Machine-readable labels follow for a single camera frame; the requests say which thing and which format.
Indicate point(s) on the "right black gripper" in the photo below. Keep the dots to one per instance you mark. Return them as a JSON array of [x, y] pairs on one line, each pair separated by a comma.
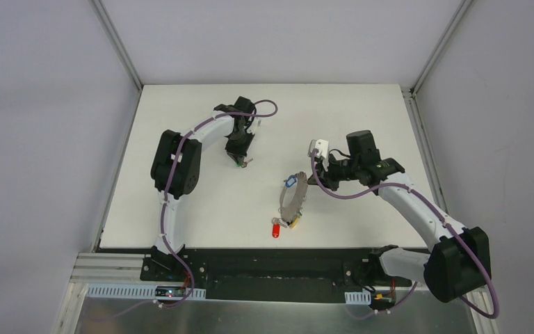
[[327, 175]]

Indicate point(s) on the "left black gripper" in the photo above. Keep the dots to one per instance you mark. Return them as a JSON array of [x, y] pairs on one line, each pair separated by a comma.
[[238, 149]]

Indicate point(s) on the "green tag with key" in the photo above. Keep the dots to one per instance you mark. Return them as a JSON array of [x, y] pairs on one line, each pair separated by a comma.
[[243, 163]]

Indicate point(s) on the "silver key with red tag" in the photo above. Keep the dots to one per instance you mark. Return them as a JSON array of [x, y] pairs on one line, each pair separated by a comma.
[[278, 224]]

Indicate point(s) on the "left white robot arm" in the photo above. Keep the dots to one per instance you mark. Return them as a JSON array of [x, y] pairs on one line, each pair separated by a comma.
[[176, 169]]

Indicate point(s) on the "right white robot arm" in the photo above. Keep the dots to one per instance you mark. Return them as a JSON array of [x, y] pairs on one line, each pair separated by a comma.
[[458, 258]]

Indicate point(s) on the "blue key tag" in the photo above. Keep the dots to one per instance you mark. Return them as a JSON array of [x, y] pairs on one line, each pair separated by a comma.
[[290, 181]]

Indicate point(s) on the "yellow key tag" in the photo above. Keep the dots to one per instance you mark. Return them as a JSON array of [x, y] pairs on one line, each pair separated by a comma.
[[294, 222]]

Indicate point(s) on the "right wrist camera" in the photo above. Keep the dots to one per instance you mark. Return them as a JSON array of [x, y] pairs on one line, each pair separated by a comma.
[[319, 149]]

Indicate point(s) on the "right white cable duct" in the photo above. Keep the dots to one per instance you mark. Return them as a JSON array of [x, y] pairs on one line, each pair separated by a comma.
[[362, 297]]

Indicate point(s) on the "white cable duct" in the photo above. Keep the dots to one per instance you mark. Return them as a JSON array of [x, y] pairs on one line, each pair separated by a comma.
[[362, 297], [158, 292]]

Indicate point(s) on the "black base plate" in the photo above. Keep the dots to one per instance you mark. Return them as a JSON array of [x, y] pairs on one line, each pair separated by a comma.
[[305, 275]]

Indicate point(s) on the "left white cable duct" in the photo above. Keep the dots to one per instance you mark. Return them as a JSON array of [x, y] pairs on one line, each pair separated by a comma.
[[158, 292]]

